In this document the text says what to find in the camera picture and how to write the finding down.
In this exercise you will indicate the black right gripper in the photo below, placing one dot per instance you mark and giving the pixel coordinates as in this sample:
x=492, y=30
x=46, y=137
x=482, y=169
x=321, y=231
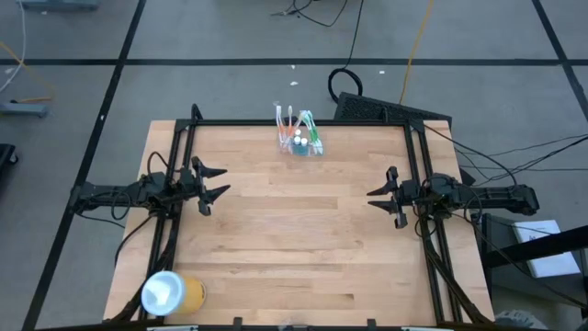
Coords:
x=409, y=193

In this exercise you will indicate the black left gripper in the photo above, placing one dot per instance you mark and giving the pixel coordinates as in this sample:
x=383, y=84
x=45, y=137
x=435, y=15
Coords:
x=197, y=184

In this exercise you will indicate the plastic-wrapped orange toothbrush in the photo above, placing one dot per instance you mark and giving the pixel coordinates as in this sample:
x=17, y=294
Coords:
x=278, y=117
x=282, y=133

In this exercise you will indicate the orange and white toothbrush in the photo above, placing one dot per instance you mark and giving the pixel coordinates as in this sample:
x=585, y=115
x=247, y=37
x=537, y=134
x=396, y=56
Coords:
x=294, y=128
x=290, y=124

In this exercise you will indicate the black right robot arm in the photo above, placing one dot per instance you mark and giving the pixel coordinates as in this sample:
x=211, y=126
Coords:
x=487, y=197

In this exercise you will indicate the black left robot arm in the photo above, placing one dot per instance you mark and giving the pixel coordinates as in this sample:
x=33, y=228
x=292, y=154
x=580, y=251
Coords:
x=128, y=193

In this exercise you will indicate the black perforated case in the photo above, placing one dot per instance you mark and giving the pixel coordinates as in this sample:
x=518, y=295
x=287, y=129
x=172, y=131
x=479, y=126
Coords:
x=367, y=108

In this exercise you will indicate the yellow canister white lid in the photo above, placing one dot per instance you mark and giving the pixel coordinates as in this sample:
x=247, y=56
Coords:
x=163, y=294

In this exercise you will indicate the black side table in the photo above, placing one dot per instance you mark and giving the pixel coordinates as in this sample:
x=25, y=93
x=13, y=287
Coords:
x=528, y=248

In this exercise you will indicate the white booklet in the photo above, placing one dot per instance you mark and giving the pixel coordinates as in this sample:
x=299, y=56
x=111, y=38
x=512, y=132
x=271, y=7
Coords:
x=551, y=266

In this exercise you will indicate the grey floor foot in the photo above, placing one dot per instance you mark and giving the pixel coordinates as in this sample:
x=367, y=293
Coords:
x=23, y=110

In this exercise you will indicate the black caster base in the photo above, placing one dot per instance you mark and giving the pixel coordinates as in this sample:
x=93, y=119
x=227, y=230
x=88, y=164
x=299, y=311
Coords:
x=5, y=158

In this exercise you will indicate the blue-grey floor base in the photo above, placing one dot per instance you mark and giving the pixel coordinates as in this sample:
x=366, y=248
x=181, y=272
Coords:
x=59, y=4

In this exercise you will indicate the black metal table frame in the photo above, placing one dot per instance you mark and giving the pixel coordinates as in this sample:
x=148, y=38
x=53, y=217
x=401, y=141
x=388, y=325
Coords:
x=229, y=122

